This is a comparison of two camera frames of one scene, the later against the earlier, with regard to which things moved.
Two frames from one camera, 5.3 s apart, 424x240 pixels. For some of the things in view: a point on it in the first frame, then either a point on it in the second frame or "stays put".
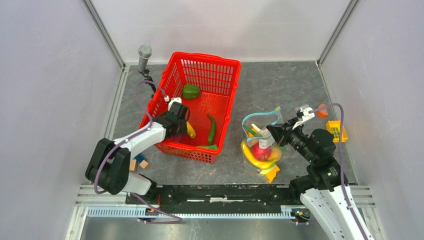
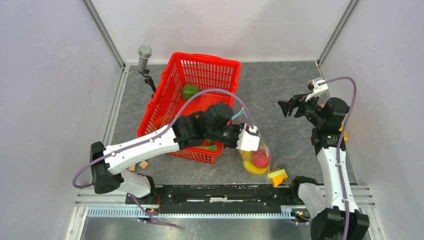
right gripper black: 281,132 -> 286,106
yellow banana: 261,164 -> 249,164
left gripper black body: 182,128 -> 229,136
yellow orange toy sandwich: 270,173 -> 277,177
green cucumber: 211,146 stays put
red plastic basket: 206,84 stays put
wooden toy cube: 133,165 stays put
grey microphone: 145,52 stays put
